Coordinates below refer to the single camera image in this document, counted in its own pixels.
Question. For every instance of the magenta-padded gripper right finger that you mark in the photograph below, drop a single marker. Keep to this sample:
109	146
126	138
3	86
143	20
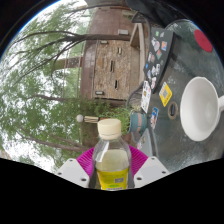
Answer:
151	170

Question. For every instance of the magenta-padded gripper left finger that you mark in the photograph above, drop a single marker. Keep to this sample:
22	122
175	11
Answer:
71	171

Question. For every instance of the clear bottle with yellow label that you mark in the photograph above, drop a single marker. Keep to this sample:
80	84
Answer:
111	160

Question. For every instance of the grey laptop with stickers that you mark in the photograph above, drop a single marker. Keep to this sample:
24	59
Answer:
145	143

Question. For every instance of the leaning tree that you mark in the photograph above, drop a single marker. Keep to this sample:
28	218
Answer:
50	143

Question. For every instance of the green plant in teal pot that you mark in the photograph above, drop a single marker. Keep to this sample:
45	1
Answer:
138	121

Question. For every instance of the small blue card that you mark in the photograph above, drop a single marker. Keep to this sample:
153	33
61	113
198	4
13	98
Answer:
154	117

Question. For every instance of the white sticker sheet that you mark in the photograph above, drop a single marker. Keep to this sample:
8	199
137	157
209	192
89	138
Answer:
146	96

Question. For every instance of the yellow square card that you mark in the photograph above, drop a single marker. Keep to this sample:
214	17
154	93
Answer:
165	94

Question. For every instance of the white mug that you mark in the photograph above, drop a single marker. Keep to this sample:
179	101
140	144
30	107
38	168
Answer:
200	110

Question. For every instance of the black laptop with stickers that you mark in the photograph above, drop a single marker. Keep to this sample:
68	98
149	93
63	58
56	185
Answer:
159	56

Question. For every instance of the forked dark-trunk tree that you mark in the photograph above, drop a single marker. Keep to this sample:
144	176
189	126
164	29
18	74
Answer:
100	37

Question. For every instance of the flat round red coaster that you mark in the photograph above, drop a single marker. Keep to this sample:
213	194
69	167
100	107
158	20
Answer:
203	40

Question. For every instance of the wooden lamp post, white globe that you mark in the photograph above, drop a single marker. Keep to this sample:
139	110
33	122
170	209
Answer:
90	118

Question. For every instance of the wall lantern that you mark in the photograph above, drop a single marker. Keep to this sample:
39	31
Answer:
103	42
99	93

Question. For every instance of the grey wall utility box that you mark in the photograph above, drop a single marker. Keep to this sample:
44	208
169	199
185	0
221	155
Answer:
123	32

